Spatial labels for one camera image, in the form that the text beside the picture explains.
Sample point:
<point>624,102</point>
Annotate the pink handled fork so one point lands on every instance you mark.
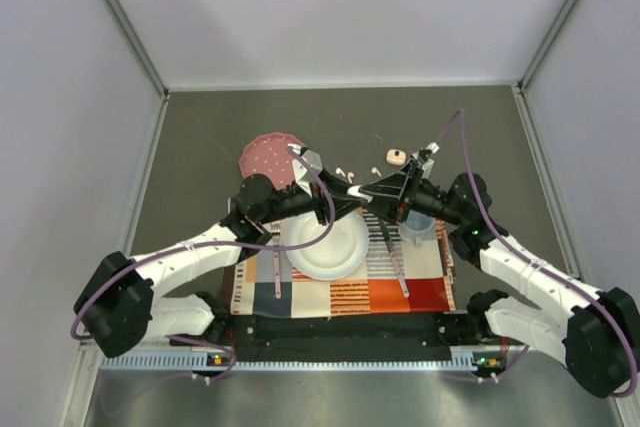
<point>277,274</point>

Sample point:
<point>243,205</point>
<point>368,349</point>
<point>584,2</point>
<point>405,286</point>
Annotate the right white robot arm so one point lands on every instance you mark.
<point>591,332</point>

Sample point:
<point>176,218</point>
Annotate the orange patterned placemat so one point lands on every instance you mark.
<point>372,288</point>

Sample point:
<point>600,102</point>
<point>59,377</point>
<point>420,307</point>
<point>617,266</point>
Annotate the white earbud charging case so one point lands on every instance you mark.
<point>355,191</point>

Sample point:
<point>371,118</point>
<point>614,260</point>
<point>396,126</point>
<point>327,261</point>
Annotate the white ceramic plate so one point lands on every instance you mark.
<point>337,255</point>

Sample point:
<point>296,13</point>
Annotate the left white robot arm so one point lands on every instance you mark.
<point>126,300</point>

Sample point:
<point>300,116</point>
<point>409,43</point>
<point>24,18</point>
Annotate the aluminium frame rail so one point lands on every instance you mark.
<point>136,47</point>

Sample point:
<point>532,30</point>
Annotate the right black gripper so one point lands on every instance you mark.
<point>390,190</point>

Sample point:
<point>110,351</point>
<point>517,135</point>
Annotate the pink polka dot plate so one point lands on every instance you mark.
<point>268,155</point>

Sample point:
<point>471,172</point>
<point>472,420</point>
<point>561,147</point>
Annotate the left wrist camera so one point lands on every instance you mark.
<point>306,165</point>

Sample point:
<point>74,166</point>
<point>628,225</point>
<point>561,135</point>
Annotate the light blue mug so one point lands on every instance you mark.
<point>417,228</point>

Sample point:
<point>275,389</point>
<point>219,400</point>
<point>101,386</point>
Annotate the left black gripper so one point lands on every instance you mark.
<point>338,189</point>

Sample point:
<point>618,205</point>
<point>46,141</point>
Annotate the grey slotted cable duct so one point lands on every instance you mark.
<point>202,359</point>

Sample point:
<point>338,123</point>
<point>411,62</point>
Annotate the pink handled knife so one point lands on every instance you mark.
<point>393,257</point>

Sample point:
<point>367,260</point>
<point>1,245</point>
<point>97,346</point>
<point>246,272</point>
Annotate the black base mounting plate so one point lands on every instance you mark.
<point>362,338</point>

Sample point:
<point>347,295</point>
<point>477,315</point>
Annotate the pink earbud charging case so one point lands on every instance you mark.
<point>396,157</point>

